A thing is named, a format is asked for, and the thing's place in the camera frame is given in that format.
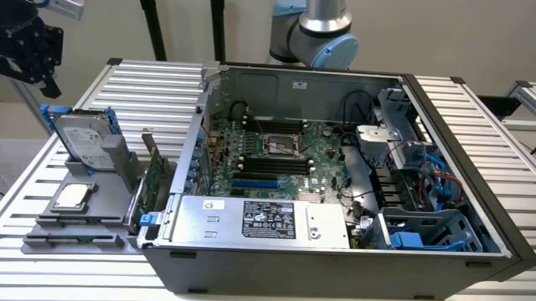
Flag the black stand pole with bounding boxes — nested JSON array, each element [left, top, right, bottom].
[[209, 0, 228, 63], [139, 0, 170, 62]]

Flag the silver power supply unit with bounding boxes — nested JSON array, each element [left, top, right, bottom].
[[169, 195, 353, 251]]

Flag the blue case latch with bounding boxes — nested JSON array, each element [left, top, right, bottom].
[[141, 212, 163, 227]]

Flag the CPU socket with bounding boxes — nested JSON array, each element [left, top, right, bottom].
[[258, 133, 306, 158]]

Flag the blue data wire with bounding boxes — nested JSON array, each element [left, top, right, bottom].
[[412, 147, 456, 217]]

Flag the green graphics card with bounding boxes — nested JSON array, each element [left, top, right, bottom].
[[125, 126, 179, 233]]

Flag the grey disk bay blue clips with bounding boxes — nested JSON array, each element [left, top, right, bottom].
[[376, 206, 490, 253]]

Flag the aluminium slat side table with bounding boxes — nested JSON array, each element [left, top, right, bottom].
[[500, 80, 536, 130]]

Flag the short black wire loop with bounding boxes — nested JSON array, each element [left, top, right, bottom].
[[228, 100, 252, 120]]

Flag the open black PC case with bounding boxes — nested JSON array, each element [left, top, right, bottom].
[[137, 61, 523, 296]]

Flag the green RAM stick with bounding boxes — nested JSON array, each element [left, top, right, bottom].
[[39, 236, 102, 245]]

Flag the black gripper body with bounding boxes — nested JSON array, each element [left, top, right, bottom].
[[0, 0, 66, 86]]

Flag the green motherboard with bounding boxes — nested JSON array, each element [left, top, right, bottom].
[[201, 115, 379, 224]]

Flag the hard disk in blue caddy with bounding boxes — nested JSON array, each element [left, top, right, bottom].
[[40, 104, 123, 176]]

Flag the black RAM slot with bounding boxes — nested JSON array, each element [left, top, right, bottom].
[[244, 118, 306, 124], [241, 160, 316, 167], [241, 156, 316, 163], [244, 125, 305, 131], [240, 164, 314, 171], [240, 167, 313, 174], [242, 128, 304, 135]]

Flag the red data wire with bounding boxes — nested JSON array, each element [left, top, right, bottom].
[[441, 174, 467, 203]]

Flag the grey parts rack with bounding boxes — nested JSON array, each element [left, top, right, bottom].
[[23, 134, 145, 255]]

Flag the metal drive cage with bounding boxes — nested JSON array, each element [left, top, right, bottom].
[[355, 87, 437, 178]]

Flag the silver CPU chip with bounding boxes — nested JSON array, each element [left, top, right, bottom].
[[55, 183, 95, 210]]

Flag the black expansion slot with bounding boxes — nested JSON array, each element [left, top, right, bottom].
[[233, 172, 281, 182]]

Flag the blue expansion slot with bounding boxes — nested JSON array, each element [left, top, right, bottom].
[[230, 179, 280, 189]]

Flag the gold chipset heatsink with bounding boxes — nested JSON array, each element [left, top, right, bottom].
[[298, 192, 329, 205]]

